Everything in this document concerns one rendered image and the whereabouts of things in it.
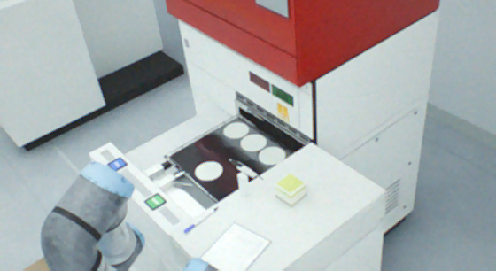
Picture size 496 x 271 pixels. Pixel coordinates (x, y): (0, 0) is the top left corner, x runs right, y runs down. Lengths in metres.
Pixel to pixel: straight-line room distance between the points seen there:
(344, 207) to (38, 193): 2.24
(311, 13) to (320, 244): 0.71
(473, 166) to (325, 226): 1.83
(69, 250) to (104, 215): 0.10
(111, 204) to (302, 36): 0.86
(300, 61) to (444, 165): 1.79
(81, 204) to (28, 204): 2.40
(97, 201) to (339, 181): 0.95
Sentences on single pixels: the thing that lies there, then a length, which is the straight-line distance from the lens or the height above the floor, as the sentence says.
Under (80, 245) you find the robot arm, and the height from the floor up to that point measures 1.45.
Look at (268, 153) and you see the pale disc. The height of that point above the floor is 0.90.
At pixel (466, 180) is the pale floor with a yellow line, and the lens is 3.38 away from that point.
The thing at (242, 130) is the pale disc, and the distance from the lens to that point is 2.23.
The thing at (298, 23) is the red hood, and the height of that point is 1.46.
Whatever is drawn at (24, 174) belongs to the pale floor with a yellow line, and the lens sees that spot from 3.81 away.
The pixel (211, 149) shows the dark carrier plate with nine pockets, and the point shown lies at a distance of 2.17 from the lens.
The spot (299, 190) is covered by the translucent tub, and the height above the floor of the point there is 1.02.
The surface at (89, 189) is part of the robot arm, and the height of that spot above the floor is 1.51.
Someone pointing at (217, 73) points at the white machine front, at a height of 1.01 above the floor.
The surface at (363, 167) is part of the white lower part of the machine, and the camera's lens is 2.42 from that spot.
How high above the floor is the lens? 2.29
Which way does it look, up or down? 39 degrees down
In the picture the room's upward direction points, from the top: 7 degrees counter-clockwise
